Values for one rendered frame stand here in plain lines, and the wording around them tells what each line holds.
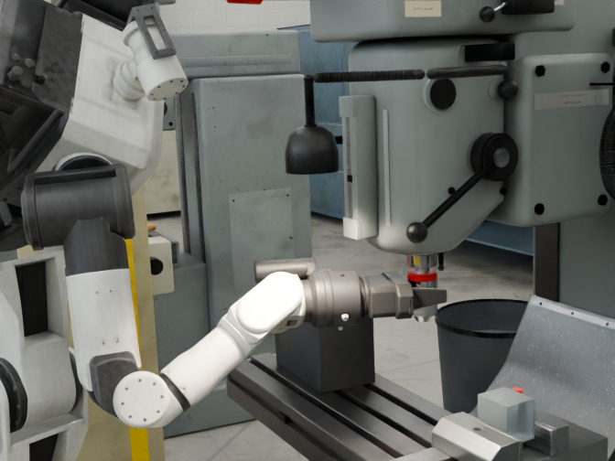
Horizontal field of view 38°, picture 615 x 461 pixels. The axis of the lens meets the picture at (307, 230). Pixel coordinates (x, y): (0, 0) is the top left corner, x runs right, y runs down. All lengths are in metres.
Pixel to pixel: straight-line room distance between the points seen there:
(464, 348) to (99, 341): 2.21
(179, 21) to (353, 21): 9.53
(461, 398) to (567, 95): 2.15
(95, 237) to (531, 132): 0.65
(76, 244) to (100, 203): 0.07
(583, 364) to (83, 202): 0.91
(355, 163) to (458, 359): 2.12
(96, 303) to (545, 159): 0.69
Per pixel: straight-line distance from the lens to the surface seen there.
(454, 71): 1.15
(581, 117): 1.42
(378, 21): 1.23
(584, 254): 1.67
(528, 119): 1.35
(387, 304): 1.36
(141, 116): 1.42
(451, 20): 1.26
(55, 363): 1.75
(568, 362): 1.68
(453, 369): 3.40
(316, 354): 1.70
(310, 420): 1.60
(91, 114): 1.37
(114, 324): 1.28
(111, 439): 3.18
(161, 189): 9.82
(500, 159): 1.30
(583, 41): 1.44
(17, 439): 1.79
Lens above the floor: 1.60
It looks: 11 degrees down
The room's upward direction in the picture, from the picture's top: 2 degrees counter-clockwise
